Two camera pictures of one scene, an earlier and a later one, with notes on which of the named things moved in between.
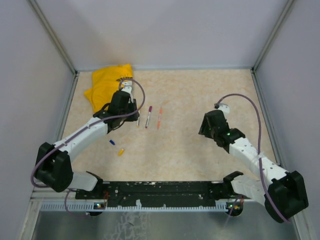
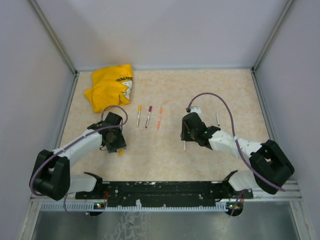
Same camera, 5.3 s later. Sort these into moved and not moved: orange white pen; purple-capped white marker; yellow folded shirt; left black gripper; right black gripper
Moved: left black gripper; right black gripper
Not moved: orange white pen; yellow folded shirt; purple-capped white marker
